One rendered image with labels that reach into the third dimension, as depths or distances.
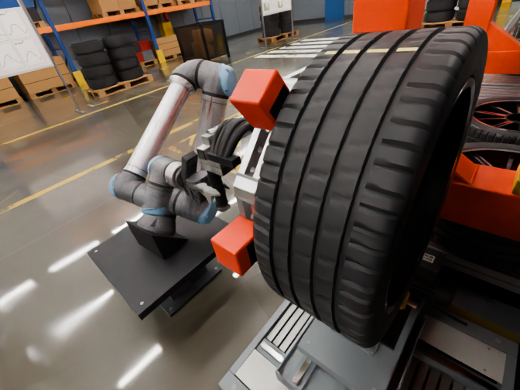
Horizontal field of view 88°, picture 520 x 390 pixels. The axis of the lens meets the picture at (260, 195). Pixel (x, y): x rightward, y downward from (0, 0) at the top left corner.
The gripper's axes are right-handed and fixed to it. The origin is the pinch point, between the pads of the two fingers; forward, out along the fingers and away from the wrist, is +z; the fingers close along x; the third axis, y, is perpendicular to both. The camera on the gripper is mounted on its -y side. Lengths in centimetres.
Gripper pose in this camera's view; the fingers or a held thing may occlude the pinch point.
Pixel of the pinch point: (221, 188)
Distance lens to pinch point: 80.7
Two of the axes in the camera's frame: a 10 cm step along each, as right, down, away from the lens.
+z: 7.5, 2.9, -5.9
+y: 1.5, 8.0, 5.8
